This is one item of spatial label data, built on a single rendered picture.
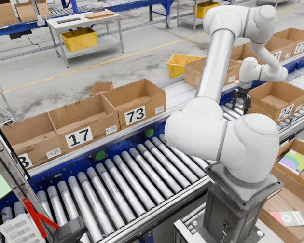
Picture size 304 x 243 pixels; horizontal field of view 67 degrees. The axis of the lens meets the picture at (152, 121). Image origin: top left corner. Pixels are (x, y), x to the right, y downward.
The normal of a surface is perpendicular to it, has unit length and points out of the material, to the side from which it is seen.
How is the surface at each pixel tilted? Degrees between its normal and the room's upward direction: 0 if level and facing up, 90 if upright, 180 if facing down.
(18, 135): 89
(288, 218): 0
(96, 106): 90
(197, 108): 21
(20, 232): 90
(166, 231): 0
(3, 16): 90
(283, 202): 1
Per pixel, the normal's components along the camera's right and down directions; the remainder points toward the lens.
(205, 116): -0.07, -0.51
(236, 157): -0.41, 0.53
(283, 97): -0.84, 0.36
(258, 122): 0.09, -0.76
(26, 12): 0.52, 0.49
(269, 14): -0.10, -0.15
